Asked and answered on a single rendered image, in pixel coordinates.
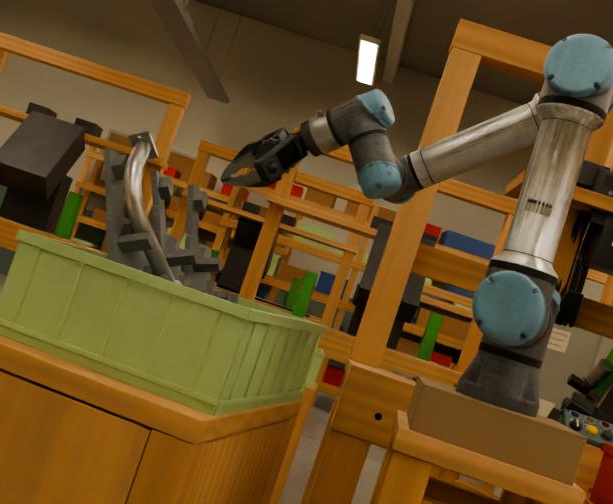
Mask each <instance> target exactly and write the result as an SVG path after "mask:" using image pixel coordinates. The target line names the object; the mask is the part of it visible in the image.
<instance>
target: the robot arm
mask: <svg viewBox="0 0 613 504"><path fill-rule="evenodd" d="M543 71H544V77H545V81H544V84H543V87H542V91H541V92H539V93H536V94H535V96H534V98H533V100H532V101H531V102H529V103H527V104H524V105H522V106H520V107H517V108H515V109H513V110H510V111H508V112H506V113H503V114H501V115H499V116H496V117H494V118H492V119H489V120H487V121H485V122H482V123H480V124H478V125H475V126H473V127H471V128H468V129H466V130H464V131H461V132H459V133H457V134H454V135H452V136H450V137H447V138H445V139H443V140H440V141H438V142H436V143H433V144H431V145H429V146H426V147H424V148H422V149H419V150H417V151H415V152H412V153H410V154H408V155H405V156H403V157H401V158H398V159H397V158H396V157H395V156H394V154H393V152H392V149H391V146H390V143H389V140H388V136H387V132H386V129H385V128H388V127H389V126H391V125H392V124H393V123H394V121H395V118H394V112H393V109H392V107H391V104H390V102H389V100H388V98H387V97H386V95H385V94H384V93H383V92H382V91H381V90H379V89H374V90H371V91H369V92H367V93H364V94H362V95H357V96H356V97H355V98H352V99H350V100H348V101H346V102H344V103H342V104H339V105H337V106H335V107H333V108H331V109H329V110H327V111H325V112H324V113H322V111H321V110H319V111H317V115H316V116H314V117H312V118H310V119H309V120H307V121H305V122H303V123H301V130H299V131H297V132H295V133H289V132H288V130H287V129H286V127H285V126H284V127H282V128H280V129H278V130H276V131H274V132H271V133H269V134H267V135H265V136H263V137H262V138H261V139H260V140H258V141H253V142H250V143H249V144H247V145H246V146H244V147H243V149H242V150H241V151H240V152H239V153H238V154H237V156H236V157H235V158H234V159H233V160H232V161H231V163H230V164H229V165H228V166H227V167H226V169H225V170H224V171H223V173H222V176H221V178H220V180H221V182H222V183H223V184H226V185H230V186H237V187H267V186H270V185H272V184H274V183H275V182H276V181H279V180H281V179H282V176H281V175H283V174H284V173H287V174H288V173H289V172H290V168H294V167H295V166H296V164H297V163H298V162H299V161H301V160H302V159H303V158H305V157H306V156H307V155H308V153H307V151H308V150H309V151H310V152H311V154H312V155H313V156H315V157H317V156H320V155H322V154H327V153H330V152H332V151H334V150H337V149H339V148H341V147H343V146H345V145H348V146H349V150H350V153H351V157H352V160H353V163H354V167H355V170H356V174H357V180H358V183H359V185H360V186H361V189H362V192H363V194H364V196H365V197H367V198H369V199H372V198H373V199H380V198H382V199H384V200H386V201H388V202H390V203H393V204H403V203H406V202H408V201H409V200H411V198H412V197H413V196H414V195H415V193H416V192H418V191H420V190H422V189H425V188H428V187H430V186H432V185H435V184H437V183H440V182H442V181H445V180H447V179H449V178H452V177H454V176H457V175H459V174H462V173H464V172H466V171H469V170H471V169H474V168H476V167H478V166H481V165H483V164H486V163H488V162H491V161H493V160H495V159H498V158H500V157H503V156H505V155H508V154H510V153H512V152H515V151H517V150H520V149H522V148H525V147H527V146H529V145H532V144H534V143H535V145H534V148H533V152H532V155H531V158H530V162H529V165H528V168H527V171H526V175H525V178H524V181H523V185H522V188H521V191H520V195H519V198H518V201H517V205H516V208H515V211H514V215H513V218H512V221H511V224H510V228H509V231H508V234H507V238H506V241H505V244H504V248H503V251H502V252H501V253H499V254H498V255H496V256H494V257H492V258H491V260H490V263H489V266H488V269H487V272H486V276H485V279H484V280H483V281H482V282H481V283H480V285H479V286H478V288H477V290H476V292H475V294H474V297H473V303H472V310H473V316H474V319H475V322H476V324H477V326H478V328H479V329H480V331H481V332H482V333H483V335H482V338H481V341H480V345H479V348H478V351H477V354H476V356H475V357H474V358H473V360H472V361H471V363H470V364H469V366H468V367H467V368H466V370H465V371H464V373H463V374H462V375H461V377H460V378H459V380H458V383H457V386H456V389H455V391H457V392H459V393H462V394H464V395H467V396H470V397H472V398H475V399H478V400H481V401H484V402H487V403H489V404H492V405H495V406H498V407H501V408H504V409H508V410H511V411H514V412H517V413H520V414H524V415H527V416H531V417H536V416H537V413H538V410H539V372H540V368H541V365H542V362H543V358H544V355H545V352H546V349H547V345H548V342H549V339H550V335H551V332H552V329H553V326H554V322H555V319H556V316H557V315H558V313H559V310H560V301H561V297H560V294H559V293H558V291H557V290H556V289H555V287H556V284H557V281H558V276H557V274H556V272H555V271H554V269H553V266H552V265H553V261H554V258H555V255H556V251H557V248H558V245H559V241H560V238H561V234H562V231H563V228H564V224H565V221H566V218H567V214H568V211H569V208H570V204H571V201H572V198H573V194H574V191H575V187H576V184H577V181H578V177H579V174H580V171H581V167H582V164H583V161H584V157H585V154H586V150H587V147H588V144H589V140H590V137H591V134H592V133H593V132H594V131H596V130H598V129H599V128H601V127H603V125H604V122H605V119H606V116H607V115H608V114H609V113H610V112H611V110H612V109H613V48H612V47H611V45H610V44H609V43H608V42H607V41H605V40H604V39H602V38H600V37H598V36H595V35H592V34H575V35H571V36H568V37H566V38H564V39H562V40H561V41H559V42H558V43H556V44H555V45H554V46H553V47H552V48H551V50H550V51H549V53H548V55H547V57H546V60H545V63H544V70H543ZM285 132H286V133H285ZM286 134H287V135H286ZM255 156H256V157H255ZM255 159H256V161H255ZM251 166H254V168H253V169H251V171H250V172H249V173H247V174H240V175H239V176H237V177H230V176H231V175H232V174H236V173H237V172H238V171H239V170H240V169H243V168H249V167H251Z"/></svg>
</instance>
